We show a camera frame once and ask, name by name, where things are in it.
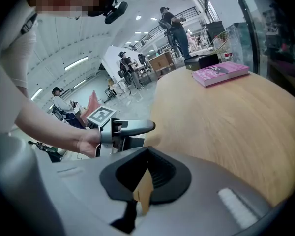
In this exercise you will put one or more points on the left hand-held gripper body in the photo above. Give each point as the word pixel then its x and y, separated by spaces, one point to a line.
pixel 102 115

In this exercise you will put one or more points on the plastic-wrapped box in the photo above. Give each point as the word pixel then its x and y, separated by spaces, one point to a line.
pixel 238 40

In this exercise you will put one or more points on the wooden coffee table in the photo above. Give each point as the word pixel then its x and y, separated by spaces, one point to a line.
pixel 223 131

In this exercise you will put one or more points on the person's white shirt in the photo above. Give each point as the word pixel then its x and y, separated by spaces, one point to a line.
pixel 12 70

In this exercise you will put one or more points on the black box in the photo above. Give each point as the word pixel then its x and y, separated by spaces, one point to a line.
pixel 199 61

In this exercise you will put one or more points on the black curved pole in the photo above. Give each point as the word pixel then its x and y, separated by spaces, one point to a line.
pixel 248 28

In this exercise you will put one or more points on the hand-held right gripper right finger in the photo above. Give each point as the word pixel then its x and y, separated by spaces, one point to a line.
pixel 206 200

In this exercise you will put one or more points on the black head camera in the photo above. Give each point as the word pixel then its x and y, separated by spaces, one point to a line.
pixel 115 12

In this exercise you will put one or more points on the wooden cabinet white top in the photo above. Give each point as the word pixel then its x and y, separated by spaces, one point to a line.
pixel 161 64

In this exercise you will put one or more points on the person's left hand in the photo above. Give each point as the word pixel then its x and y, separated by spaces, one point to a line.
pixel 89 144

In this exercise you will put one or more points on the white table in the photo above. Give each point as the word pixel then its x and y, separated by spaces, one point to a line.
pixel 115 87

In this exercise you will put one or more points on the person's left forearm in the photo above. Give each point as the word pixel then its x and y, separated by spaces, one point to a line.
pixel 44 122

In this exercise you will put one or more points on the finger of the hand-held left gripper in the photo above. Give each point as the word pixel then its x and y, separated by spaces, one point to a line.
pixel 140 126

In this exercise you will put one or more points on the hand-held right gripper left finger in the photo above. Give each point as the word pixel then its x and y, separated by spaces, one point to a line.
pixel 76 193

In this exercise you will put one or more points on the black railing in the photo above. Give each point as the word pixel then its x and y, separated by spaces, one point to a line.
pixel 162 28

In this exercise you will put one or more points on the pink book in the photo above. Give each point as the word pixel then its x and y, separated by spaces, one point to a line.
pixel 218 74

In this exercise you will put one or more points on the long ceiling light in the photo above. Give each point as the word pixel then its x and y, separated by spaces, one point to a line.
pixel 37 93
pixel 76 63

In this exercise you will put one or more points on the black bin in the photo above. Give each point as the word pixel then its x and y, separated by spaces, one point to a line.
pixel 215 29

